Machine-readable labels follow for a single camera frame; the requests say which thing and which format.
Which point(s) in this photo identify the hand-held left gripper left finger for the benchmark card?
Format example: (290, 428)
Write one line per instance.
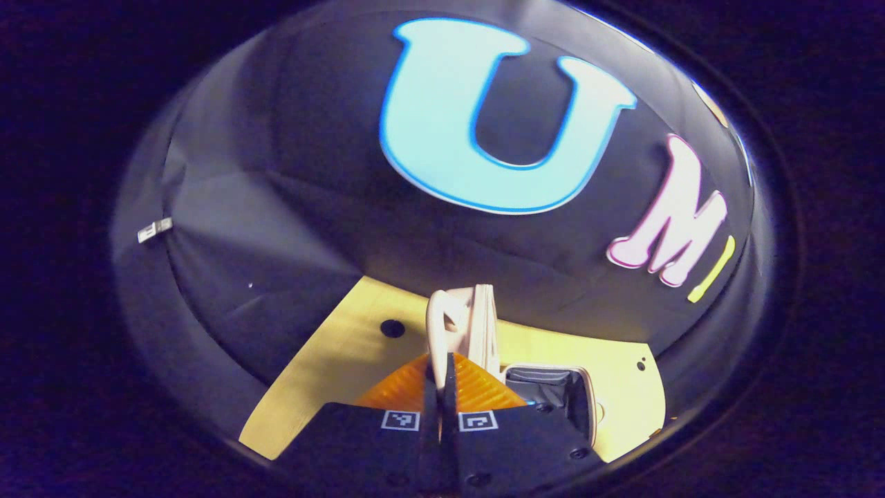
(430, 443)

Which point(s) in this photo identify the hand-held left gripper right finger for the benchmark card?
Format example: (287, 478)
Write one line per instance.
(451, 443)

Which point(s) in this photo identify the pink suitcase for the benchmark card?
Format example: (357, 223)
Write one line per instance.
(456, 325)

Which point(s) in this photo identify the black backdrop cloth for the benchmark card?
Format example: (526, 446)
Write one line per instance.
(276, 173)

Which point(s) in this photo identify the small silver clip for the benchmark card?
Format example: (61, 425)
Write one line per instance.
(155, 230)

